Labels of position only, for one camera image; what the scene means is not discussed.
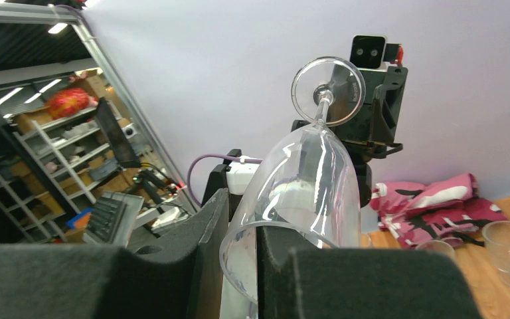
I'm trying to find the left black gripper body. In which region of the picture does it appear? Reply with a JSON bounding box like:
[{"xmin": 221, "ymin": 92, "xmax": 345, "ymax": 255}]
[{"xmin": 291, "ymin": 118, "xmax": 404, "ymax": 160}]

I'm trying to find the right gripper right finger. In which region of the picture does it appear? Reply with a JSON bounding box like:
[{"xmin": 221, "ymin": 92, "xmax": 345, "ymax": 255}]
[{"xmin": 256, "ymin": 227, "xmax": 481, "ymax": 318}]

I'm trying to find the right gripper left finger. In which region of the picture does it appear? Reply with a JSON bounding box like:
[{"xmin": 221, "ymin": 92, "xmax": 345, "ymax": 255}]
[{"xmin": 0, "ymin": 189, "xmax": 229, "ymax": 318}]

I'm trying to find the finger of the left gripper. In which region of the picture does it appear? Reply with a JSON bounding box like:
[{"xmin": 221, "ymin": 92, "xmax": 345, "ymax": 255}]
[{"xmin": 331, "ymin": 66, "xmax": 408, "ymax": 122}]

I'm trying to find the pink camouflage cloth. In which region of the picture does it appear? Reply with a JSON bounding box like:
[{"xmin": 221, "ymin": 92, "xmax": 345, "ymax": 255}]
[{"xmin": 370, "ymin": 173, "xmax": 506, "ymax": 249}]

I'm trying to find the background storage shelf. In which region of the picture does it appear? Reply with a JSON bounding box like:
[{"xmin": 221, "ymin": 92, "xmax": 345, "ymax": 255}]
[{"xmin": 0, "ymin": 66, "xmax": 195, "ymax": 246}]

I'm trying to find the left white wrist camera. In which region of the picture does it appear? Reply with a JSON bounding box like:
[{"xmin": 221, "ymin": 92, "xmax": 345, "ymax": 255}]
[{"xmin": 349, "ymin": 35, "xmax": 404, "ymax": 69}]

